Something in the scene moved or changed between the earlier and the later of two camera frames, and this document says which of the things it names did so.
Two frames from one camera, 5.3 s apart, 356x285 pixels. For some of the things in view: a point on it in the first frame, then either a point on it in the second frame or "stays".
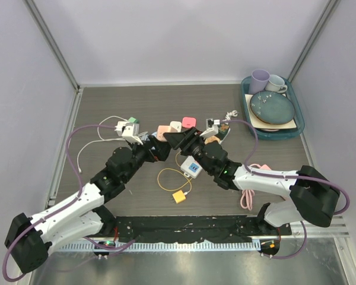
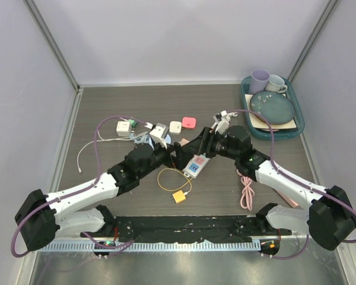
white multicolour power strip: x=191 y=167 stays
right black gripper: x=183 y=141 -> x=202 y=143
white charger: x=177 y=124 stays
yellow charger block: x=179 y=196 stays
